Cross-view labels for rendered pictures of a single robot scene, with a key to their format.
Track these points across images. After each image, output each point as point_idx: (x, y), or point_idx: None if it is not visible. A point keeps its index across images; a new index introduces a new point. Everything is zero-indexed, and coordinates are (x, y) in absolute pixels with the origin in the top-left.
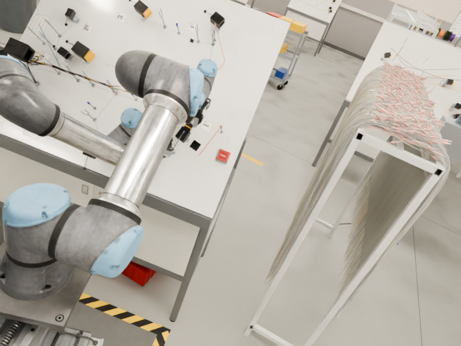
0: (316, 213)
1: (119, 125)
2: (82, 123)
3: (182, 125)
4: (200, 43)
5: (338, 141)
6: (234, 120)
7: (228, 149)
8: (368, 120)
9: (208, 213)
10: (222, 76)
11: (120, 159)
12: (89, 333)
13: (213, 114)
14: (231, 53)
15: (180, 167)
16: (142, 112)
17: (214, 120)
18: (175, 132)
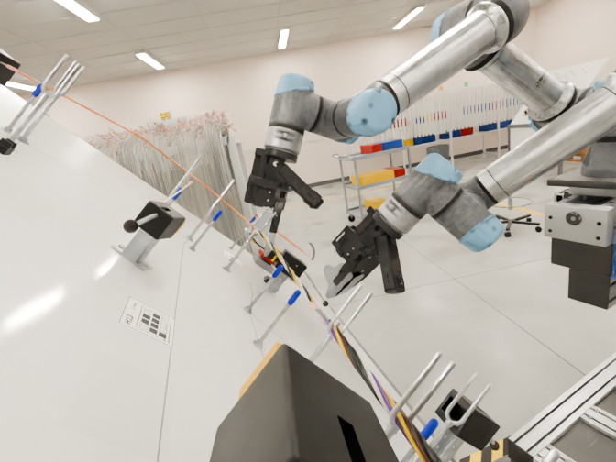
0: (258, 239)
1: (461, 190)
2: (564, 113)
3: (252, 284)
4: (15, 148)
5: (223, 162)
6: (204, 228)
7: (247, 255)
8: (213, 127)
9: (327, 307)
10: (124, 189)
11: (544, 70)
12: (566, 191)
13: (208, 241)
14: (56, 146)
15: (311, 313)
16: (415, 167)
17: (217, 246)
18: (271, 298)
